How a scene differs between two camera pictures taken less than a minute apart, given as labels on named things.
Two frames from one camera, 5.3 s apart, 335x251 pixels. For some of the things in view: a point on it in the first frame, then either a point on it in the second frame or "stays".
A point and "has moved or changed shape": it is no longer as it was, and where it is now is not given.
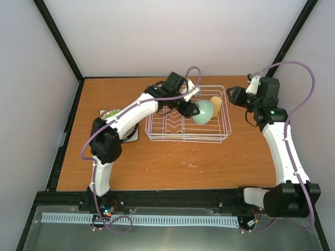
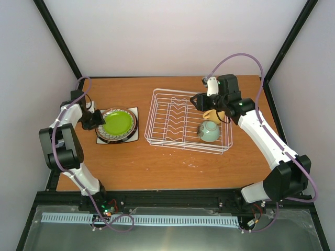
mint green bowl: [206, 109] to [208, 130]
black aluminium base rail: [117, 200] stays
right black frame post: [301, 21] stays
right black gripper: [237, 92] to [201, 105]
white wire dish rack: [173, 128] has moved or changed shape
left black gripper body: [182, 109] to [89, 121]
